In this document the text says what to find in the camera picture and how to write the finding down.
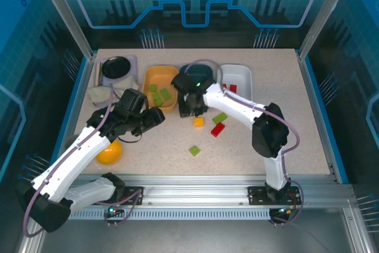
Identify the yellow-orange oblong container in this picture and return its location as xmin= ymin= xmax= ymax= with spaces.
xmin=142 ymin=65 xmax=179 ymax=114

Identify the white oblong container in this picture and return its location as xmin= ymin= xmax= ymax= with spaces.
xmin=217 ymin=63 xmax=253 ymax=101

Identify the beige folded cloth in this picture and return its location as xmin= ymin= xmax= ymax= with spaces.
xmin=86 ymin=78 xmax=140 ymax=107

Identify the yellow round bowl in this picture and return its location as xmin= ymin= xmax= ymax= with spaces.
xmin=95 ymin=141 xmax=123 ymax=165

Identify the black round plate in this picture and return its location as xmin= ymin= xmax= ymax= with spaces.
xmin=101 ymin=56 xmax=131 ymax=79

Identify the lilac plastic tray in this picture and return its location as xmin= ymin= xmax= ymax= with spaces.
xmin=94 ymin=54 xmax=139 ymax=108

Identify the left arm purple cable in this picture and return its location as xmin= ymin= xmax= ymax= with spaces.
xmin=23 ymin=83 xmax=144 ymax=238

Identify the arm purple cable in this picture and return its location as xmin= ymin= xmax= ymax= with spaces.
xmin=23 ymin=83 xmax=144 ymax=238
xmin=183 ymin=58 xmax=304 ymax=228

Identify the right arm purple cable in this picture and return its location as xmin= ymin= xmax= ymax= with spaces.
xmin=183 ymin=58 xmax=304 ymax=228

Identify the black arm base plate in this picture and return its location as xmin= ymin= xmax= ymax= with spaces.
xmin=114 ymin=186 xmax=145 ymax=206
xmin=247 ymin=186 xmax=302 ymax=206

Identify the aluminium mounting rail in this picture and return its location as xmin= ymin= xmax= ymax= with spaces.
xmin=38 ymin=174 xmax=356 ymax=207

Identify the small wired controller board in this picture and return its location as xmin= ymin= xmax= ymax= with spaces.
xmin=272 ymin=206 xmax=296 ymax=217
xmin=107 ymin=203 xmax=125 ymax=217

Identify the slotted grey cable duct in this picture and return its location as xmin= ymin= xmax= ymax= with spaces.
xmin=69 ymin=209 xmax=272 ymax=220

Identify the aluminium frame post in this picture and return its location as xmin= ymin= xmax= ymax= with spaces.
xmin=297 ymin=0 xmax=358 ymax=61
xmin=33 ymin=0 xmax=98 ymax=60

